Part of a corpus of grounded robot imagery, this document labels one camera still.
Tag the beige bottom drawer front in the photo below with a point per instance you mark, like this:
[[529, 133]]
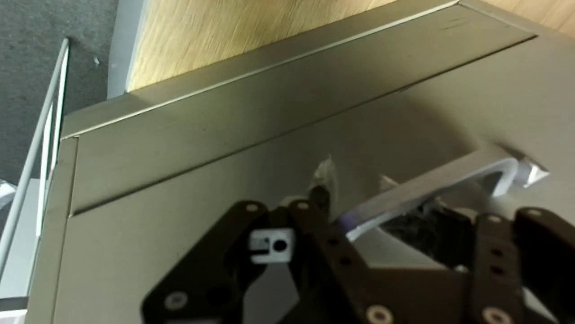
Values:
[[150, 178]]

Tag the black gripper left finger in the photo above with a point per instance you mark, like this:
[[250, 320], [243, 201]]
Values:
[[209, 286]]

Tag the silver drawer handle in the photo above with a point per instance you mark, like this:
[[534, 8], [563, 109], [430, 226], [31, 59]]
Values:
[[406, 197]]

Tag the beige filing cabinet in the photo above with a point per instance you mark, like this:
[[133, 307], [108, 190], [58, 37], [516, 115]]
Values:
[[387, 50]]

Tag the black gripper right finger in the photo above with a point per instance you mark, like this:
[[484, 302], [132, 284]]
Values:
[[534, 251]]

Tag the white metal cart frame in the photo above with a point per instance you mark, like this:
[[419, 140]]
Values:
[[40, 158]]

